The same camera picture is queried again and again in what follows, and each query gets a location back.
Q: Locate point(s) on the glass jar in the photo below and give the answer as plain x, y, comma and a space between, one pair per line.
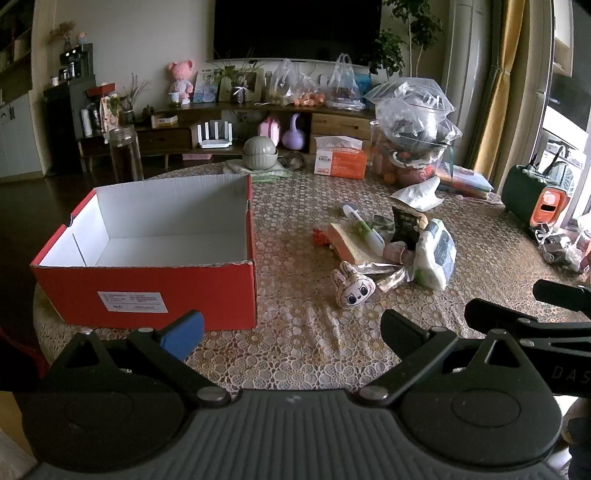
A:
125, 157

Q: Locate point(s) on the blue picture frame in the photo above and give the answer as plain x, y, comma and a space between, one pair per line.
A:
205, 87

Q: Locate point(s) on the clear plastic bag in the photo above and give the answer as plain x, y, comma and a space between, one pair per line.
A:
344, 85

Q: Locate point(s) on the white tower air conditioner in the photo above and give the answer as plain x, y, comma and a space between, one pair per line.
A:
466, 60

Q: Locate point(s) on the grey-green lidded bowl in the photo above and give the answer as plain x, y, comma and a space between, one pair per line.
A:
260, 152

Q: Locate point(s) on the yellow curtain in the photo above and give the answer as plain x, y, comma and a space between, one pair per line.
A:
501, 83

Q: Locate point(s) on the pink toy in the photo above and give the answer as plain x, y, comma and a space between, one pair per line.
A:
270, 131

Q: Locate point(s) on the pink plush pig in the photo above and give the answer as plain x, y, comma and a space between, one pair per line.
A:
181, 81

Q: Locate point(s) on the silver foil wrapper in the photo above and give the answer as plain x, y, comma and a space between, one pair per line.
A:
388, 274

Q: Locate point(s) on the black snack packet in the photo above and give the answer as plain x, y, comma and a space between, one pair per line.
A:
405, 226

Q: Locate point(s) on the dark side cabinet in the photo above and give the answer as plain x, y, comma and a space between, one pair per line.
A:
64, 134

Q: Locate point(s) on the clear snack container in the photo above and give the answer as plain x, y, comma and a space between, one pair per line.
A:
406, 168

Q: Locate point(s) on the pile of clear plastic bags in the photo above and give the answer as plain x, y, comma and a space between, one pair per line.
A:
411, 110

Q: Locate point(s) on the purple gourd toy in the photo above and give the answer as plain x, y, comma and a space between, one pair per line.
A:
293, 136

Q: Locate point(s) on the white paper pouch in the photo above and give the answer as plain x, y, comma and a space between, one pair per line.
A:
418, 194

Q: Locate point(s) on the small potted plant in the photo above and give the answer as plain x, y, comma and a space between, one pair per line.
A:
238, 92

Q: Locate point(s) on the floral gift bag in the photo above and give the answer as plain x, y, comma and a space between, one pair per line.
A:
111, 113

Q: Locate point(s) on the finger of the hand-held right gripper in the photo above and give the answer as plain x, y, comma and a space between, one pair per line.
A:
563, 295
494, 318

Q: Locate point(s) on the wooden picture frame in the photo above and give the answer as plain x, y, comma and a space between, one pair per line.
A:
254, 85

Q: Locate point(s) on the bunny plush toy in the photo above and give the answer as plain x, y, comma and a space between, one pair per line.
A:
353, 288

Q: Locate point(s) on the vase of dried twigs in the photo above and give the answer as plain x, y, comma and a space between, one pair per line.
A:
129, 110

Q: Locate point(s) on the white cupboard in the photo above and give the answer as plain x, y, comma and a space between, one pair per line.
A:
18, 138

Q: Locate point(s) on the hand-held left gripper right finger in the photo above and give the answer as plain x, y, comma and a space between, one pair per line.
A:
401, 334

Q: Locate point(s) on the black television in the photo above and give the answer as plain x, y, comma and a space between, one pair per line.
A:
295, 27

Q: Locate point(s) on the white green tube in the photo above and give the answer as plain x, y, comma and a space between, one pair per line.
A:
367, 228

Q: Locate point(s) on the white router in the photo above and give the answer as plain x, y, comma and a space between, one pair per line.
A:
213, 138

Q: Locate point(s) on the small cardboard box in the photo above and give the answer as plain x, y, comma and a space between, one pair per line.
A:
165, 121

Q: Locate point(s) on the red cardboard box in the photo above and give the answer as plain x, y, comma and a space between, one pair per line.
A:
143, 281

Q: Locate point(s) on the tall indoor plant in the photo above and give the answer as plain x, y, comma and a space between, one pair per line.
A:
392, 46

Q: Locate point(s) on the packed bread slice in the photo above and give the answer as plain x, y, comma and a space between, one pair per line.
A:
353, 244

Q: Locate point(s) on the small orange candy wrapper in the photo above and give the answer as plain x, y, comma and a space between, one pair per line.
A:
321, 237

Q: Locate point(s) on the vase of dried flowers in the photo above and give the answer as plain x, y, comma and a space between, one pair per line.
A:
69, 39

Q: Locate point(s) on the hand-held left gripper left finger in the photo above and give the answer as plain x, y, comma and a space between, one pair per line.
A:
182, 330

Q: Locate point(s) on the orange tissue box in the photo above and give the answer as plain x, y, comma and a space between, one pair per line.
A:
344, 164

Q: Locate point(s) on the white bottle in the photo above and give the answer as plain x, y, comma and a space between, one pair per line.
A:
87, 123

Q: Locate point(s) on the black coffee machine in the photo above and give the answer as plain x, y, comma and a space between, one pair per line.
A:
76, 64

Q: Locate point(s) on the red flat box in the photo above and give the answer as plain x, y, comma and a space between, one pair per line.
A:
101, 91

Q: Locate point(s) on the green folded cloth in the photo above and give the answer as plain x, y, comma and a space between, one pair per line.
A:
277, 174

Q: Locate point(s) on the wooden television cabinet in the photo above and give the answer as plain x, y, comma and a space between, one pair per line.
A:
161, 136

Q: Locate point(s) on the stack of paper booklets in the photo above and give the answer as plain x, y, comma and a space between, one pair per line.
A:
466, 180

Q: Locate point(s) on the washing machine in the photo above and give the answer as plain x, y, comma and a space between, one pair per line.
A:
570, 138

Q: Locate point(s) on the plastic bag of oranges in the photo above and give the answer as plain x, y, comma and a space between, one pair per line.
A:
295, 92

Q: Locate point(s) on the wet wipes packet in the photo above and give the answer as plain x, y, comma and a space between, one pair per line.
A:
436, 254

